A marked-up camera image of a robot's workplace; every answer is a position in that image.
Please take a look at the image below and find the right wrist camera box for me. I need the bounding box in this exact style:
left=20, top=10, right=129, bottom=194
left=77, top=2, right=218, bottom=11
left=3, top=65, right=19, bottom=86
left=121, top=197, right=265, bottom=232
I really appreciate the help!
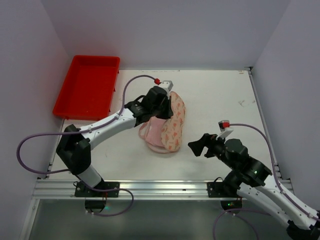
left=216, top=120, right=233, bottom=140

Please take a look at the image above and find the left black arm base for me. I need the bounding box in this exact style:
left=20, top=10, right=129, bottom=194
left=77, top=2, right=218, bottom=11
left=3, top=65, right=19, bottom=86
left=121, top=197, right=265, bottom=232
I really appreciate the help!
left=73, top=181, right=120, bottom=214

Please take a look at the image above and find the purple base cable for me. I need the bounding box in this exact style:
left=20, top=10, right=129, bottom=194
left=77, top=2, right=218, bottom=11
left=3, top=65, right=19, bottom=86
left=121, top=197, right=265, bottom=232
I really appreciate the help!
left=88, top=187, right=136, bottom=217
left=212, top=208, right=276, bottom=240

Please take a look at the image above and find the pink bra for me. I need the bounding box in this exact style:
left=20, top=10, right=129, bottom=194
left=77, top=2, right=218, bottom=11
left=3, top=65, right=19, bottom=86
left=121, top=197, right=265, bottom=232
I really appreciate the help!
left=144, top=117, right=166, bottom=147

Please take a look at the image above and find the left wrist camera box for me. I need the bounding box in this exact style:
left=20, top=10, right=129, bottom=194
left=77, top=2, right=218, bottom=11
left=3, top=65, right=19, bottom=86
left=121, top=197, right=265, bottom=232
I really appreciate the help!
left=159, top=80, right=174, bottom=93

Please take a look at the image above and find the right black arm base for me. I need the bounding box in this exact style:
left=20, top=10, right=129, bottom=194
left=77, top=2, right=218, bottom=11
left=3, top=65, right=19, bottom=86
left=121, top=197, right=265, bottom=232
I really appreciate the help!
left=206, top=177, right=243, bottom=210

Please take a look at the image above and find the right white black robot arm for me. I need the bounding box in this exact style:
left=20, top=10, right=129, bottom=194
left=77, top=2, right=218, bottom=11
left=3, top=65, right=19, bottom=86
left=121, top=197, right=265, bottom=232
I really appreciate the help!
left=188, top=133, right=320, bottom=240

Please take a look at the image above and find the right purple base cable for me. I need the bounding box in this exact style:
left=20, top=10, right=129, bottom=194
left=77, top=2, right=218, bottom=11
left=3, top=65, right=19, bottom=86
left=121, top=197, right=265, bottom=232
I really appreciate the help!
left=212, top=208, right=276, bottom=240

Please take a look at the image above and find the peach floral mesh laundry bag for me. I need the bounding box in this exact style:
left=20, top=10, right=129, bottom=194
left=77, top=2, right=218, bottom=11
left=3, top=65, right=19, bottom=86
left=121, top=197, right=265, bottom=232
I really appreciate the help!
left=138, top=91, right=187, bottom=155

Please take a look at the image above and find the aluminium mounting rail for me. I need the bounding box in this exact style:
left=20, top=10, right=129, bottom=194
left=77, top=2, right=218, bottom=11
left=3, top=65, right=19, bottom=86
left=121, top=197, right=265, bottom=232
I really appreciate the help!
left=32, top=178, right=293, bottom=201

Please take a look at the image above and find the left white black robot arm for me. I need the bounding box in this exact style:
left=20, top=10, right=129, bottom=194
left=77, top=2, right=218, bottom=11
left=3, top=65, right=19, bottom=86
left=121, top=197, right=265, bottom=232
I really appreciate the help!
left=56, top=81, right=173, bottom=192

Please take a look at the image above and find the red plastic tray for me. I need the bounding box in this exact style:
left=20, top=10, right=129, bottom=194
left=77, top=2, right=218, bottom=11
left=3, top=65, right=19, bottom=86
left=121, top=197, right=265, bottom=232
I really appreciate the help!
left=52, top=55, right=120, bottom=121

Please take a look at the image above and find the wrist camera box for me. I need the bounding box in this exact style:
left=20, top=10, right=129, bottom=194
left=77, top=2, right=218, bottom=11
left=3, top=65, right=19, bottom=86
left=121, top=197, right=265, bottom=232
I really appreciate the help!
left=159, top=80, right=174, bottom=93
left=216, top=120, right=233, bottom=140

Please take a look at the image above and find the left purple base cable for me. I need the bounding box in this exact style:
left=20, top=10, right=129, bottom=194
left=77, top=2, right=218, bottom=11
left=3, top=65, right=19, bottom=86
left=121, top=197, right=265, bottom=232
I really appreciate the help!
left=88, top=187, right=136, bottom=217

